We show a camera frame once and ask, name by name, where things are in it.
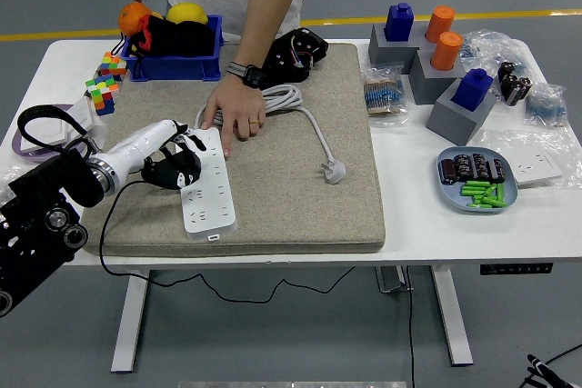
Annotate purple round disc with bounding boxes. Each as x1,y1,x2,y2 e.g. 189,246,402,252
11,104,76,163

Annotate black plug adapter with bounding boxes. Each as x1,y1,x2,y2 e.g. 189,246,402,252
141,147,203,190

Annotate metal bracket under table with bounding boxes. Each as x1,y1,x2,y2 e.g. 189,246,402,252
375,264,415,293

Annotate orange fruit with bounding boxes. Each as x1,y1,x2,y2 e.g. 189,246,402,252
117,1,154,37

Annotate white wall socket panel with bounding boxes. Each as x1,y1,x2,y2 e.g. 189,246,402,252
508,151,564,188

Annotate grey peg block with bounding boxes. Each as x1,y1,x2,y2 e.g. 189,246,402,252
426,76,497,147
366,22,423,75
410,20,438,54
407,49,467,105

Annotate blue-grey plate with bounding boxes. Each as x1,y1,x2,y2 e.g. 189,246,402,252
436,145,520,215

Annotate large yellow fruit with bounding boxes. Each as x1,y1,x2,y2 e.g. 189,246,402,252
166,2,209,25

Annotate black table control panel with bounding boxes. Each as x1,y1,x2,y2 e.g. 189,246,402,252
478,262,555,276

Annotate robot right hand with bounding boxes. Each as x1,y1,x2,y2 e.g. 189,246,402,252
524,353,582,388

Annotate clear bag of resistors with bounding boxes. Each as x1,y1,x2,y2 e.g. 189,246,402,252
362,65,410,128

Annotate black drawstring pouch red trim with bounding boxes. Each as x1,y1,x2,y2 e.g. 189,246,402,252
111,14,216,60

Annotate white power strip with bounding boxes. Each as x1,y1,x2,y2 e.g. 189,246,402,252
179,127,238,243

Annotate black open electronic housing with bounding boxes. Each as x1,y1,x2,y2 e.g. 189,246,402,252
258,27,330,89

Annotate hanging black cable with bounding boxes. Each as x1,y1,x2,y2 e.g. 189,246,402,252
403,265,417,388

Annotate dark brown capacitor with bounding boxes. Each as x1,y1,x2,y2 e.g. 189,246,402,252
470,153,490,179
438,158,458,185
487,158,507,183
453,154,474,180

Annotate white table leg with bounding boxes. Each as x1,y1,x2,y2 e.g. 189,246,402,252
430,264,474,366
110,269,151,373

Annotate grey-brown mat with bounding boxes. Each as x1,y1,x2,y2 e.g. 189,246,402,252
79,41,387,258

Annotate thin black adapter cord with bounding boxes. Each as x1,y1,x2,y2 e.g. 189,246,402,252
98,178,358,304

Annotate blue square peg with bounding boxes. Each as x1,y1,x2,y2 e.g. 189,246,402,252
451,67,495,113
383,2,416,43

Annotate white square switch panel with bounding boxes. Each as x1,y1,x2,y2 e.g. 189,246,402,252
20,114,76,153

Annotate large clear bag blue resistors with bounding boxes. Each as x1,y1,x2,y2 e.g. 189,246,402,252
458,29,533,89

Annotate small clear bag blue resistors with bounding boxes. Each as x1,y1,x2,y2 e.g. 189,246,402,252
523,82,569,129

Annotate thin black cable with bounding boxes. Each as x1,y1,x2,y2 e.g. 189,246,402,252
543,343,582,365

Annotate blue plastic bin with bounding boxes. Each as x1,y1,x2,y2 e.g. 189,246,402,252
119,14,225,83

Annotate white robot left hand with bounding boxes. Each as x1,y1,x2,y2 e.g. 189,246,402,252
106,118,208,190

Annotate person's left hand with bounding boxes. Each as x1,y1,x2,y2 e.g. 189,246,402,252
197,73,267,160

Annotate clear bag around socket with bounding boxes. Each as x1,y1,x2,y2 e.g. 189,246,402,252
481,126,582,190

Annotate black wrist watch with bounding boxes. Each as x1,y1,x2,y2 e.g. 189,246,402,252
226,59,266,89

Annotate colourful puzzle cube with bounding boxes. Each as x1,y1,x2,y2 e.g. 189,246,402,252
98,51,129,83
85,73,121,116

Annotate grey power strip cable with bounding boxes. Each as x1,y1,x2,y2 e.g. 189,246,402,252
193,83,347,185

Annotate orange cylinder peg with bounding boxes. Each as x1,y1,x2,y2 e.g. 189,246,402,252
429,31,465,72
425,5,457,43

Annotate bag of black capacitors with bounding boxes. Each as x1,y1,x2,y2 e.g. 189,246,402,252
497,61,534,107

